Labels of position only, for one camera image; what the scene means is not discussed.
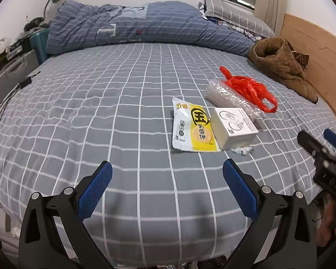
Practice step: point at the white round device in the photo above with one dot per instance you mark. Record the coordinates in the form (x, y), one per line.
(1, 44)

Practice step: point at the white patterned cloth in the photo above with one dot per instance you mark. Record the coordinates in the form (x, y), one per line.
(250, 35)

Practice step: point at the wooden headboard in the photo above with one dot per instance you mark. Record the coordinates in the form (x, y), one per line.
(319, 50)

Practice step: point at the red plastic bag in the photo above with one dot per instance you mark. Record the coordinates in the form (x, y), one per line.
(249, 89)

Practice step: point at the brown patterned pajama cloth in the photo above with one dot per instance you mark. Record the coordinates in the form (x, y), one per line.
(301, 58)

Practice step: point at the clear plastic packaging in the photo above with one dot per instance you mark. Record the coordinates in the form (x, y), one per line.
(221, 94)

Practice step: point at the grey suitcase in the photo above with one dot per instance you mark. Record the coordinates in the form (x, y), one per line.
(11, 70)

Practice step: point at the blue striped quilt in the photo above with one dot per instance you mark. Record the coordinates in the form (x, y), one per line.
(156, 25)

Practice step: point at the yellow white snack packet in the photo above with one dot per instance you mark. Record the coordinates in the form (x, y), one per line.
(193, 129)

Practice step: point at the white cardboard box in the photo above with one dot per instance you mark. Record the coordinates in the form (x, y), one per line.
(235, 129)

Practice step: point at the bed with grey checked sheet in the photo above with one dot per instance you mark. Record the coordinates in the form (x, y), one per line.
(100, 134)

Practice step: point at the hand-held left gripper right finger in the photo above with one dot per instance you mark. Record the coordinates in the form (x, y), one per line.
(240, 190)

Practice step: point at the black cloth bundle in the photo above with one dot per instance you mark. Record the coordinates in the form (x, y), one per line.
(33, 23)

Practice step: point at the small white wrapper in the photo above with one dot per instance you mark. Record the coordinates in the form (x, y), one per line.
(242, 150)

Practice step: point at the grey checked pillow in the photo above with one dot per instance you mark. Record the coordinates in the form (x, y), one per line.
(232, 14)

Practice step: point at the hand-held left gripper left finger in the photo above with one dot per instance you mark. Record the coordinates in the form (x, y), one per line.
(96, 193)

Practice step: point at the teal suitcase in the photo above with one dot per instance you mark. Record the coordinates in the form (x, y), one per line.
(39, 42)

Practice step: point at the brown fleece coat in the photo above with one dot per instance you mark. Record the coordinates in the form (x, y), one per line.
(280, 61)

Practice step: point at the person's right hand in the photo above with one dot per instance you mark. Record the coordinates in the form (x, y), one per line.
(329, 221)

